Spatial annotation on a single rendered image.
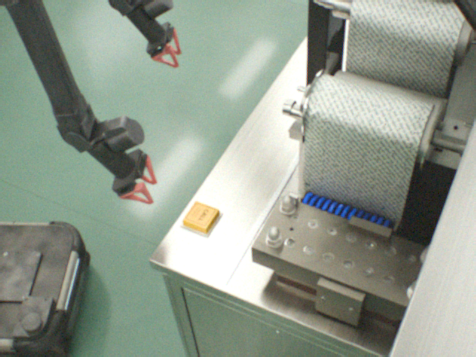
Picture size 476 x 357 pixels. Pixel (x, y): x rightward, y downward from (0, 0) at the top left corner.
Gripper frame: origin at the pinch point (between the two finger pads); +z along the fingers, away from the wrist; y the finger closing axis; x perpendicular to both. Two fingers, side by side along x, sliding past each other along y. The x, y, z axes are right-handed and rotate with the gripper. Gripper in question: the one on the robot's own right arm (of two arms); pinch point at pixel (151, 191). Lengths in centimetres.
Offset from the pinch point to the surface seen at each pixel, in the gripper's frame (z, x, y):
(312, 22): 1, -43, 37
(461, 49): 8, -74, 14
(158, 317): 82, 67, 23
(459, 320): -30, -71, -65
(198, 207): 15.3, -2.2, 5.1
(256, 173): 24.4, -13.2, 18.6
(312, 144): 5.9, -39.3, 1.4
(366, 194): 20.8, -44.8, -4.0
